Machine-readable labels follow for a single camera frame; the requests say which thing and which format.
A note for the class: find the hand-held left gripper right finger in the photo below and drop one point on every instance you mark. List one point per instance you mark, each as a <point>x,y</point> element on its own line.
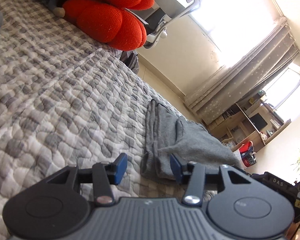
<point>176,167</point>

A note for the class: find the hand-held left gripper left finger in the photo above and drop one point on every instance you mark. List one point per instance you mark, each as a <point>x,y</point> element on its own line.
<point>121,167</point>

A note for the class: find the grey sweater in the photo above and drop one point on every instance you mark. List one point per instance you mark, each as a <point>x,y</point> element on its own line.
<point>190,140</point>

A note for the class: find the dark patterned bag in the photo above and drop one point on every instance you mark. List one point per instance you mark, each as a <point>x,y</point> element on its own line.
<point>249,158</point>

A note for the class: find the small red bag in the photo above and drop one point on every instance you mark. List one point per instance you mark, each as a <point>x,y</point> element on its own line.
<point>246,147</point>

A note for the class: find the black screen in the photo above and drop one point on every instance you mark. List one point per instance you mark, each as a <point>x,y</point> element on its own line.
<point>258,121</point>

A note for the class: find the wooden desk with shelves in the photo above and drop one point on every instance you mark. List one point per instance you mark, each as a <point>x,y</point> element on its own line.
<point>242,127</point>

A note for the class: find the window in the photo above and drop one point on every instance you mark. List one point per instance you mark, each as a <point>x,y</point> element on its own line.
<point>287,92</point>

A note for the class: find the grey checkered quilt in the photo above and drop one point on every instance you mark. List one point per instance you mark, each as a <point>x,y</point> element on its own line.
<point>65,92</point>

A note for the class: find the grey star curtain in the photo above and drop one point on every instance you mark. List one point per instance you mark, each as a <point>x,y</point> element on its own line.
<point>240,85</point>

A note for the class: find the grey backpack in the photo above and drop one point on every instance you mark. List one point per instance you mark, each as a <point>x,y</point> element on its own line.
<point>130,60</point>

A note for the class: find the red knitted flower cushion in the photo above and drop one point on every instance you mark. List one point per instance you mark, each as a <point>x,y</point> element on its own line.
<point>102,17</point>

